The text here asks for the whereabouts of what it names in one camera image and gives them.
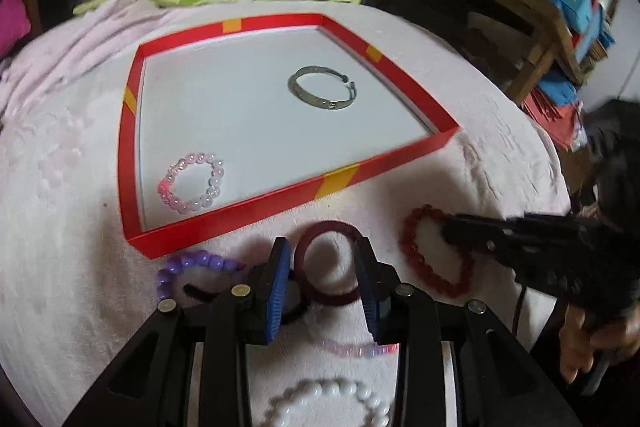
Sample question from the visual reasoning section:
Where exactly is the dark cloth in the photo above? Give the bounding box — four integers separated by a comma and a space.
582, 99, 640, 220

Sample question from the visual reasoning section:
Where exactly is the person's right hand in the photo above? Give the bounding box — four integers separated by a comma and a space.
559, 304, 640, 385

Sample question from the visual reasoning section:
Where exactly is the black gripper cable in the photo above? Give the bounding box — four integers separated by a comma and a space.
511, 284, 526, 338

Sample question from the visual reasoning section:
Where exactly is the pale pink bead bracelet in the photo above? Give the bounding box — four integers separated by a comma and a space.
322, 339, 400, 358
158, 152, 225, 214

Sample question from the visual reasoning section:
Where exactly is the stack of red papers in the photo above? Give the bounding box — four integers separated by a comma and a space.
522, 87, 583, 150

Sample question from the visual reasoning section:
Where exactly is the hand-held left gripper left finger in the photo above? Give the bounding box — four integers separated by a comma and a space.
65, 237, 293, 427

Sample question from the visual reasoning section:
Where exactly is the white bead bracelet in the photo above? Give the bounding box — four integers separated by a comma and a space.
262, 379, 393, 427

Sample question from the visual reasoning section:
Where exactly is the silver open bangle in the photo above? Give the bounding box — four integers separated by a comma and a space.
288, 66, 357, 112

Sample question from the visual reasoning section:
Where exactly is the red cardboard tray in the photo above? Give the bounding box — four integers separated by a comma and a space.
117, 13, 461, 260

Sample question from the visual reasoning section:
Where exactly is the magenta pillow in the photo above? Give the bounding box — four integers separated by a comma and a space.
0, 0, 32, 58

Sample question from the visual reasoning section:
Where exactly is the purple bead bracelet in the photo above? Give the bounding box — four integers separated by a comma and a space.
156, 251, 248, 308

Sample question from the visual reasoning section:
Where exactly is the dark red bangle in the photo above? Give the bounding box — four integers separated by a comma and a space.
294, 219, 373, 308

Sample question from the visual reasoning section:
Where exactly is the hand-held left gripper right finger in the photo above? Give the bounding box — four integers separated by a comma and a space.
352, 238, 583, 427

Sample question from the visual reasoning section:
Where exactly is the red bead bracelet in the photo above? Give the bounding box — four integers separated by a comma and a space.
399, 205, 476, 299

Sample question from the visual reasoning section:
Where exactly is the black hair tie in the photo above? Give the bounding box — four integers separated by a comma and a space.
182, 279, 307, 325

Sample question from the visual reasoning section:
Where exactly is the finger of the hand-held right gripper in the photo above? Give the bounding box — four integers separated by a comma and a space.
441, 213, 521, 265

